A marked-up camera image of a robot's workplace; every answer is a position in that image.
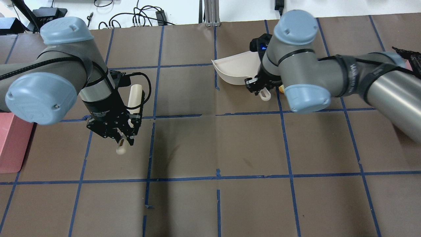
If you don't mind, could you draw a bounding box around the aluminium frame post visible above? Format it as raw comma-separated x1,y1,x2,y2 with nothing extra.
203,0,221,27

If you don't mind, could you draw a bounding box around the pink plastic bin right side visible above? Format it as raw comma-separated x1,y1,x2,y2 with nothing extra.
403,58,413,71

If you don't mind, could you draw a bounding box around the pink plastic bin left side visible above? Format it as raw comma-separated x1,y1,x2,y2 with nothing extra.
0,113,34,174

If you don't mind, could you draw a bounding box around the pink plastic bin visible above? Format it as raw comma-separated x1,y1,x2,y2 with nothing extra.
0,113,34,174
403,58,413,71

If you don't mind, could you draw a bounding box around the white plastic dustpan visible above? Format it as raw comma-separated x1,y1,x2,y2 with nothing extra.
212,51,261,89

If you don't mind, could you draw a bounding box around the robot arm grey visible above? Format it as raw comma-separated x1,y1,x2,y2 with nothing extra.
244,10,421,143
1,17,152,146

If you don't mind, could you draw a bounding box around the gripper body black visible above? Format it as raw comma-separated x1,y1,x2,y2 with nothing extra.
244,33,283,95
86,99,142,140

